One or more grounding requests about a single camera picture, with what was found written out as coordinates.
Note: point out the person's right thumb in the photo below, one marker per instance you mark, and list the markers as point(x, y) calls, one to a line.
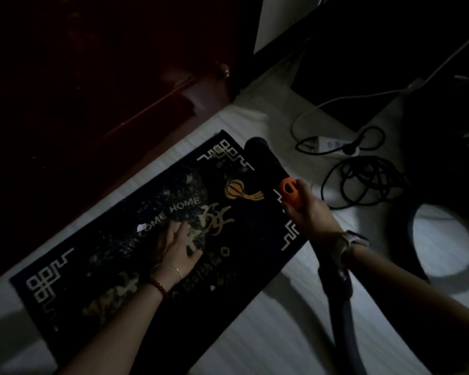
point(301, 191)

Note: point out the white wristwatch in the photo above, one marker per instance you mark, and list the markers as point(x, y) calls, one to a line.
point(350, 242)

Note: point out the person's left hand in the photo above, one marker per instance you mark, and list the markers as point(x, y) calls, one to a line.
point(174, 256)

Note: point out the black cabinet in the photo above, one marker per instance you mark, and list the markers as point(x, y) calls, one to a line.
point(375, 46)

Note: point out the person's right forearm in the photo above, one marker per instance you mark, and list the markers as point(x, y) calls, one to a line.
point(414, 296)

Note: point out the dark vacuum wand with orange trigger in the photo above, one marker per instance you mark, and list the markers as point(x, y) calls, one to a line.
point(340, 304)

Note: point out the dark red wooden door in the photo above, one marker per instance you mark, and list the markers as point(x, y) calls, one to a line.
point(82, 93)

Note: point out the person's right hand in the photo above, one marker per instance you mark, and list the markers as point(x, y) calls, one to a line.
point(312, 218)

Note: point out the person's left thumb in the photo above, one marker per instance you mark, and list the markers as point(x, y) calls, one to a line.
point(194, 255)

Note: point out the round metal door stopper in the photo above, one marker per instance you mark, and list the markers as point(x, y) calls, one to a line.
point(224, 70)

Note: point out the white power strip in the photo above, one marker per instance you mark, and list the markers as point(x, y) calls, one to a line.
point(330, 145)

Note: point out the dark doormat with gold print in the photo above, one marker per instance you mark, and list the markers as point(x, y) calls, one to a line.
point(101, 261)

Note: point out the person's left forearm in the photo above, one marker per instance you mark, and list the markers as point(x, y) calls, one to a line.
point(117, 328)

